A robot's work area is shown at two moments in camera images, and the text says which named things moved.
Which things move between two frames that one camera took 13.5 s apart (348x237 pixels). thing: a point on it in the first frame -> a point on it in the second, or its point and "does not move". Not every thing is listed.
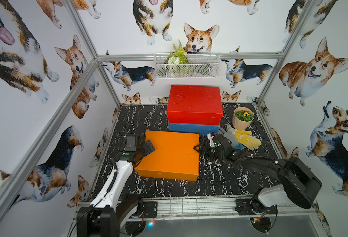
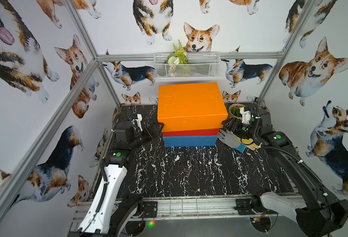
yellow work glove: (243, 138) does not move
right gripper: (203, 144) -> (232, 124)
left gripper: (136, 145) -> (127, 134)
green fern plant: (179, 57) does not move
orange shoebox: (174, 156) -> (188, 106)
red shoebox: (196, 105) -> (203, 132)
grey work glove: (229, 134) does not move
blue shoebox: (200, 129) -> (205, 140)
